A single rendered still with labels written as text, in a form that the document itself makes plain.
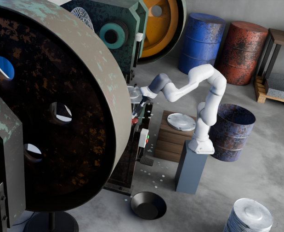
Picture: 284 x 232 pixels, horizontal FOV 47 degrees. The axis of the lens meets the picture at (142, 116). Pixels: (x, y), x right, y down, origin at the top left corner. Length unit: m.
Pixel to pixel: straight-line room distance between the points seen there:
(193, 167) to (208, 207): 0.38
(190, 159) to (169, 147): 0.50
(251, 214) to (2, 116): 2.01
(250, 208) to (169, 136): 1.02
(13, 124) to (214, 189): 2.40
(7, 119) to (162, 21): 2.00
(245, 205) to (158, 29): 1.57
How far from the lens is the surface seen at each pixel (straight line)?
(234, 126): 3.30
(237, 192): 3.23
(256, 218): 2.60
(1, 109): 1.03
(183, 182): 2.93
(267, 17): 5.81
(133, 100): 2.59
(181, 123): 3.22
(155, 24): 2.83
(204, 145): 2.73
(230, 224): 2.65
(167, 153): 3.26
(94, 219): 2.65
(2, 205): 1.15
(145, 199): 2.83
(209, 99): 2.54
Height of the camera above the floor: 2.01
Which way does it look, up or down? 31 degrees down
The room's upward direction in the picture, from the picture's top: 10 degrees clockwise
